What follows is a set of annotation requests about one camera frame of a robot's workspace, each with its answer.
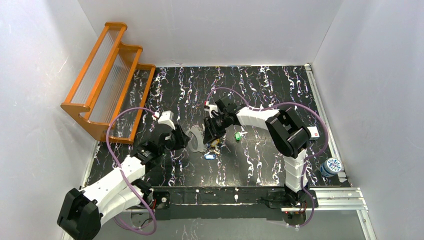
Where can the yellow key tag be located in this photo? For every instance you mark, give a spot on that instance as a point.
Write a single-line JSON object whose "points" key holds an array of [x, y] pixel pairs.
{"points": [[214, 142]]}

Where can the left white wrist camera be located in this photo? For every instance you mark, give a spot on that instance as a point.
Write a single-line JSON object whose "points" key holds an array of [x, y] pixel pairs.
{"points": [[165, 118]]}

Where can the blue white tape roll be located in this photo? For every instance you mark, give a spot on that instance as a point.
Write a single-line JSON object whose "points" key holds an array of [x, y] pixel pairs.
{"points": [[331, 167]]}

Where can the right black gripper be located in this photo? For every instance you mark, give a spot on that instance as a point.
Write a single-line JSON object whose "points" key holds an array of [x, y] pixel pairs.
{"points": [[214, 128]]}

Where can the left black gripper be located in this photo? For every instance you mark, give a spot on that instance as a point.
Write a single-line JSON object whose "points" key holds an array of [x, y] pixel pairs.
{"points": [[180, 138]]}

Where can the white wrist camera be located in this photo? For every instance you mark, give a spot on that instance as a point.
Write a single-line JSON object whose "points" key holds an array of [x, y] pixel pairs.
{"points": [[210, 108], [165, 118]]}

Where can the blue key tag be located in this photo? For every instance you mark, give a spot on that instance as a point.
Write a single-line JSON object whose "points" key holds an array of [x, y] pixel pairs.
{"points": [[210, 156]]}

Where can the aluminium frame rail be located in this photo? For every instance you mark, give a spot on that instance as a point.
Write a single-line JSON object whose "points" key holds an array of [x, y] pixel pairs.
{"points": [[245, 197]]}

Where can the orange wooden rack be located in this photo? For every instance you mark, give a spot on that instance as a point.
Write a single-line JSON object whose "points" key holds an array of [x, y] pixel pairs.
{"points": [[111, 79]]}

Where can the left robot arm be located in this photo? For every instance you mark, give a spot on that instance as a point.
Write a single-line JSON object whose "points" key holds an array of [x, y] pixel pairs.
{"points": [[83, 212]]}

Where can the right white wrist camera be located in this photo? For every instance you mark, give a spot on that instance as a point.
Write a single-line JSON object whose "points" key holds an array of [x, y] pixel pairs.
{"points": [[210, 108]]}

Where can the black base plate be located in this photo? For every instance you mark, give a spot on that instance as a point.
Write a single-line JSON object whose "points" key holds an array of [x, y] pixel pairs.
{"points": [[279, 198], [158, 200]]}

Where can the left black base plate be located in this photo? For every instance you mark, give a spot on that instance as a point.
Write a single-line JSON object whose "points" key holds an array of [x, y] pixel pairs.
{"points": [[158, 200]]}

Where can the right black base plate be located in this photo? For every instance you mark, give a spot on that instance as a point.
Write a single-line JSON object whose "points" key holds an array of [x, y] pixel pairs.
{"points": [[279, 198]]}

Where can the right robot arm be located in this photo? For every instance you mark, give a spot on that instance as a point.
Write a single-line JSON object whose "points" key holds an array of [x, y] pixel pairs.
{"points": [[289, 133]]}

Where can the white box red label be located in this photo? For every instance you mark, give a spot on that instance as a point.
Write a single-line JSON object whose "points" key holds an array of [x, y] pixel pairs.
{"points": [[314, 132]]}

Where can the green key tag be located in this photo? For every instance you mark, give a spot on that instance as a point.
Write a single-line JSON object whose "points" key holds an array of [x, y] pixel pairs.
{"points": [[237, 136]]}

